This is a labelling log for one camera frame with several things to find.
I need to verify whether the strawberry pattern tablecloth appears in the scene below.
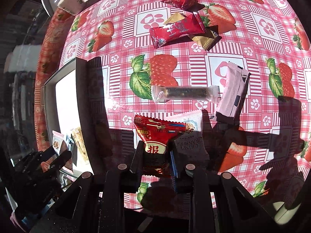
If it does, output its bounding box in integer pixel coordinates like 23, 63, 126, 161
34, 0, 310, 206

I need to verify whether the yellow cake snack packet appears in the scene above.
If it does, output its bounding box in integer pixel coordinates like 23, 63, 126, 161
71, 127, 89, 162

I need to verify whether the red long candy packet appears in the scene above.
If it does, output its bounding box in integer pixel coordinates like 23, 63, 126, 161
149, 13, 207, 48

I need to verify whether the clear dark snack bar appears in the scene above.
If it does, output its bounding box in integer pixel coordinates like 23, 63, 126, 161
151, 85, 221, 103

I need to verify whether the gold candy packet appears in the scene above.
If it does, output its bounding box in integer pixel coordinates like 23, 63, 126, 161
163, 13, 221, 51

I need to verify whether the red triangular snack packet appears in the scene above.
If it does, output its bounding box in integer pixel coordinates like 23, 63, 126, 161
134, 115, 187, 176

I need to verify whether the white cranberry snack packet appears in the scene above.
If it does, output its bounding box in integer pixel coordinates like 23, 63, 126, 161
52, 130, 64, 155

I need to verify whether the light blue wafer packet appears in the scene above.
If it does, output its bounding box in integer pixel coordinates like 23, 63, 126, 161
64, 135, 78, 165

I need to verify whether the white shallow box tray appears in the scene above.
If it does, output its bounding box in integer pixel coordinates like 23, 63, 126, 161
43, 58, 95, 175

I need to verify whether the pink wafer bar packet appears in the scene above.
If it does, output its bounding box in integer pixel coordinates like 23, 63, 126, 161
214, 62, 250, 125

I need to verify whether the red twisted candy packet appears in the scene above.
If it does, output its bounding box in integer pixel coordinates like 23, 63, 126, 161
162, 0, 205, 12

